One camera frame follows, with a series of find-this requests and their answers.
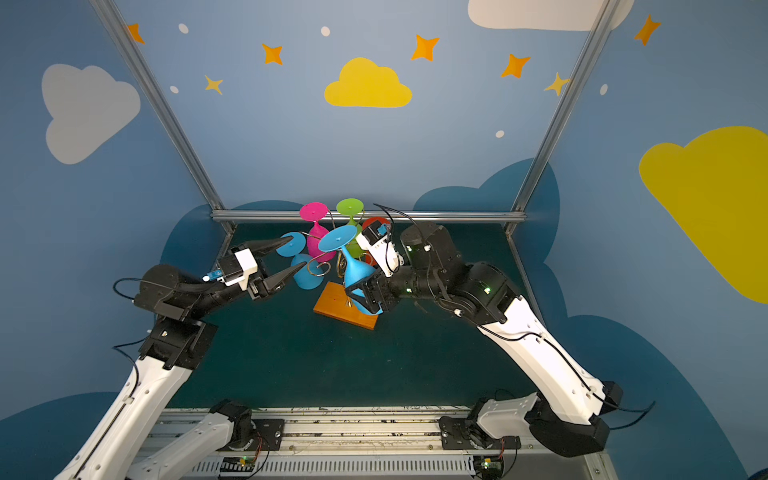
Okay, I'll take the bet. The blue wine glass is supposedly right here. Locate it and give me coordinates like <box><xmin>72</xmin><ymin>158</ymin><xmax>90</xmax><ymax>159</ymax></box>
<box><xmin>318</xmin><ymin>225</ymin><xmax>375</xmax><ymax>289</ymax></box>
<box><xmin>277</xmin><ymin>232</ymin><xmax>330</xmax><ymax>290</ymax></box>

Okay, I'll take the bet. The pink wine glass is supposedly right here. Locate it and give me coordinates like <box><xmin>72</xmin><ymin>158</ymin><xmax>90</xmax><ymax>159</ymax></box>
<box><xmin>299</xmin><ymin>202</ymin><xmax>335</xmax><ymax>263</ymax></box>

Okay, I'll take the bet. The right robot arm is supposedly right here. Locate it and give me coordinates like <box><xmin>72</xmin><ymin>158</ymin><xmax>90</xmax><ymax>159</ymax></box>
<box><xmin>321</xmin><ymin>220</ymin><xmax>623</xmax><ymax>458</ymax></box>

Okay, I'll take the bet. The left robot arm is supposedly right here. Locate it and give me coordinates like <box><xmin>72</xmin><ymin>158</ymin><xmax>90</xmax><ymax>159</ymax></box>
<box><xmin>58</xmin><ymin>236</ymin><xmax>303</xmax><ymax>479</ymax></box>

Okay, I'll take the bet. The red wine glass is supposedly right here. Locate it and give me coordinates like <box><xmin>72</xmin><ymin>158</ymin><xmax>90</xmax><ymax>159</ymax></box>
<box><xmin>357</xmin><ymin>217</ymin><xmax>391</xmax><ymax>271</ymax></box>

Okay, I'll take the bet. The back green wine glass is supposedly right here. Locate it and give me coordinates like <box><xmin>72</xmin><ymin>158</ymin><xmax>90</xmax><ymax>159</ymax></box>
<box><xmin>336</xmin><ymin>198</ymin><xmax>365</xmax><ymax>259</ymax></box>

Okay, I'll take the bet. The left small circuit board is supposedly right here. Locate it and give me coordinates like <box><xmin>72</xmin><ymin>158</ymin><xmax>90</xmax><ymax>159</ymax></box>
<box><xmin>217</xmin><ymin>456</ymin><xmax>256</xmax><ymax>479</ymax></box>

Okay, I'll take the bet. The small circuit board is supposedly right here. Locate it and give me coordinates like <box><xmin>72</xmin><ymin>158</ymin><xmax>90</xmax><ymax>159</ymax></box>
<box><xmin>472</xmin><ymin>456</ymin><xmax>505</xmax><ymax>480</ymax></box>
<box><xmin>217</xmin><ymin>456</ymin><xmax>256</xmax><ymax>479</ymax></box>

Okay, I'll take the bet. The right small circuit board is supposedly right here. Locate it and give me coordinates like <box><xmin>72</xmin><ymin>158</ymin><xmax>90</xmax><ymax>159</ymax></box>
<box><xmin>472</xmin><ymin>456</ymin><xmax>505</xmax><ymax>480</ymax></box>

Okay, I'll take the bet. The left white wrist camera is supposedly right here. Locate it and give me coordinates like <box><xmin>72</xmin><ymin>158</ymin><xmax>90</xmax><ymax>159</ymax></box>
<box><xmin>202</xmin><ymin>248</ymin><xmax>259</xmax><ymax>291</ymax></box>

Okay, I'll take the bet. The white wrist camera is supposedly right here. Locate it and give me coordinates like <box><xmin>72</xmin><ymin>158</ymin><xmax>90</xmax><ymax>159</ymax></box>
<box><xmin>202</xmin><ymin>248</ymin><xmax>259</xmax><ymax>291</ymax></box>
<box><xmin>356</xmin><ymin>217</ymin><xmax>404</xmax><ymax>277</ymax></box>

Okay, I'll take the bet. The wooden base wire glass rack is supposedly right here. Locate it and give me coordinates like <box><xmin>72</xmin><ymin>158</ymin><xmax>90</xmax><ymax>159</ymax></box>
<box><xmin>313</xmin><ymin>281</ymin><xmax>378</xmax><ymax>330</ymax></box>

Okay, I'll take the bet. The back aluminium frame bar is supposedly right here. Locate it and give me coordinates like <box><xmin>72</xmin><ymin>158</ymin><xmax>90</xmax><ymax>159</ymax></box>
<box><xmin>211</xmin><ymin>210</ymin><xmax>526</xmax><ymax>224</ymax></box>

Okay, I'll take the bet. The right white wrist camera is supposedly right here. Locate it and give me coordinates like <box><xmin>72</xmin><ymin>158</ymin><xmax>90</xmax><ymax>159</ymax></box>
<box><xmin>356</xmin><ymin>217</ymin><xmax>404</xmax><ymax>277</ymax></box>

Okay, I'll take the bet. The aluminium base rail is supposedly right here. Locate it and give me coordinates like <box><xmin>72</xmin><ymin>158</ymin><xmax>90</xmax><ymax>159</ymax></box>
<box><xmin>136</xmin><ymin>406</ymin><xmax>618</xmax><ymax>479</ymax></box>

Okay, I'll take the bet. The left aluminium frame post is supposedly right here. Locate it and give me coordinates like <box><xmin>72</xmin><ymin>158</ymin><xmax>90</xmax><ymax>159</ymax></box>
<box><xmin>89</xmin><ymin>0</ymin><xmax>236</xmax><ymax>234</ymax></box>

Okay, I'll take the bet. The aluminium frame post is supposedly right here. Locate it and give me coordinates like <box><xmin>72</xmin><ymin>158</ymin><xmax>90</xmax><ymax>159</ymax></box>
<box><xmin>89</xmin><ymin>0</ymin><xmax>236</xmax><ymax>234</ymax></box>
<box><xmin>505</xmin><ymin>0</ymin><xmax>621</xmax><ymax>241</ymax></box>

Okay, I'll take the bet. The right aluminium frame post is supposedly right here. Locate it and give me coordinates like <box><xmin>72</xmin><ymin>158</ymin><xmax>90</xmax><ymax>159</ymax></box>
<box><xmin>505</xmin><ymin>0</ymin><xmax>621</xmax><ymax>241</ymax></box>

